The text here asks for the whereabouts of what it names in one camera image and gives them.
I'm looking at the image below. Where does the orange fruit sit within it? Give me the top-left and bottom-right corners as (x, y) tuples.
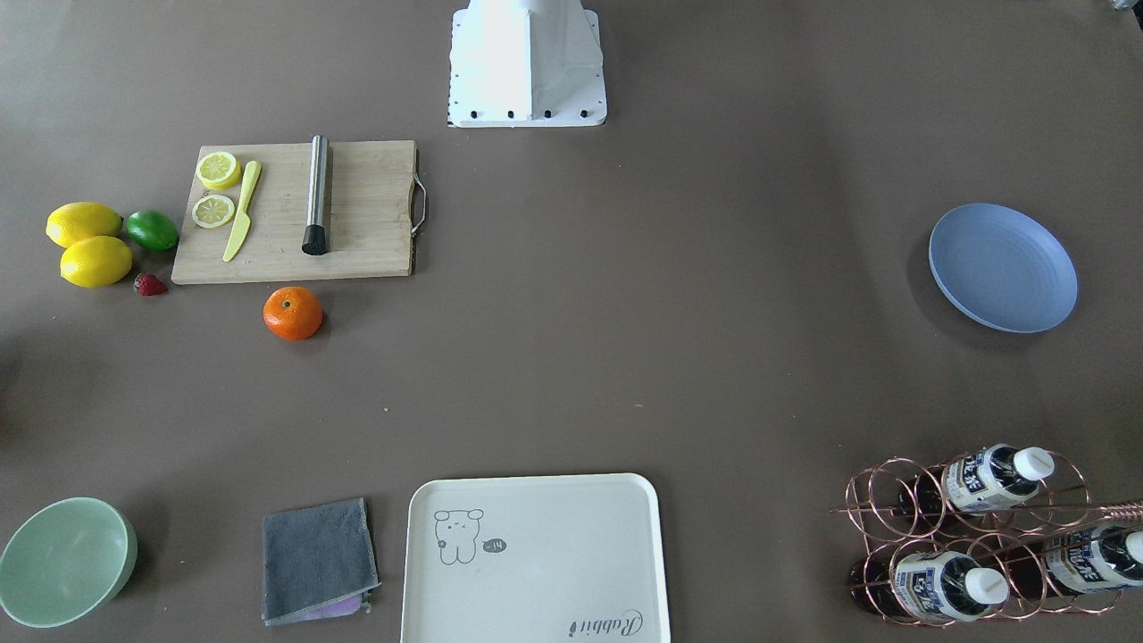
(262, 286), (325, 341)

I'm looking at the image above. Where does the blue round plate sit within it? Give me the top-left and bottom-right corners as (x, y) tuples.
(927, 203), (1079, 333)

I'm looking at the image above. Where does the wooden cutting board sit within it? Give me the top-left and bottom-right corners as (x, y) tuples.
(171, 140), (418, 286)

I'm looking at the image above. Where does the cream rabbit tray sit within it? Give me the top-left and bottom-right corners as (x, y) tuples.
(400, 472), (672, 642)

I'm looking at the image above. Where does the steel muddler black tip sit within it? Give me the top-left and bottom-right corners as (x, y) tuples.
(301, 135), (330, 256)

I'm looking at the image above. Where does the grey folded cloth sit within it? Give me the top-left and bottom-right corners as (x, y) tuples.
(261, 497), (382, 627)

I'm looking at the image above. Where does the yellow plastic knife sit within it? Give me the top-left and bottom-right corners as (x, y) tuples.
(221, 160), (262, 262)

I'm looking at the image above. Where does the lemon half upper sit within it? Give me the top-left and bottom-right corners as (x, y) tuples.
(189, 194), (237, 230)

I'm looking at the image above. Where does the lemon half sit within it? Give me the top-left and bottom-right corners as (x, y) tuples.
(189, 194), (237, 230)
(195, 150), (242, 190)

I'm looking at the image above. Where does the lemon half lower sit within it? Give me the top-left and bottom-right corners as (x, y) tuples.
(195, 150), (242, 190)

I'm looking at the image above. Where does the red strawberry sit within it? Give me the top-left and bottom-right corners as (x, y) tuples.
(131, 272), (169, 296)

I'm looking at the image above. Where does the green lime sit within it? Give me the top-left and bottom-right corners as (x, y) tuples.
(125, 209), (179, 252)

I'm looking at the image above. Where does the tea bottle front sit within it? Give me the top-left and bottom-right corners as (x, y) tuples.
(848, 552), (1012, 625)

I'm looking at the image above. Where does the tea bottle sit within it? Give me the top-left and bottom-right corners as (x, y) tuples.
(1000, 522), (1142, 598)
(848, 552), (1012, 625)

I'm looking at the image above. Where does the tea bottle corner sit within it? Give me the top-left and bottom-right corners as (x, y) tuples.
(897, 444), (1056, 529)

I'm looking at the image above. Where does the yellow lemon near strawberry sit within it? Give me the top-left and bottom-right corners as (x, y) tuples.
(59, 236), (131, 288)

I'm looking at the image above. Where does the yellow lemon far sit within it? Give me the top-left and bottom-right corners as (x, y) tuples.
(45, 201), (123, 248)

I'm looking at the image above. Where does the green bowl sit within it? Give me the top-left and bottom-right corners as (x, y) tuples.
(1, 497), (138, 630)

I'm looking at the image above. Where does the tea bottle middle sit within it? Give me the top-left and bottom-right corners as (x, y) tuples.
(1000, 522), (1142, 598)

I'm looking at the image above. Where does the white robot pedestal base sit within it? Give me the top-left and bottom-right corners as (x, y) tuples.
(446, 1), (608, 128)

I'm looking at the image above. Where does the copper wire bottle rack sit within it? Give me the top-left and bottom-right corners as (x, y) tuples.
(842, 449), (1140, 622)

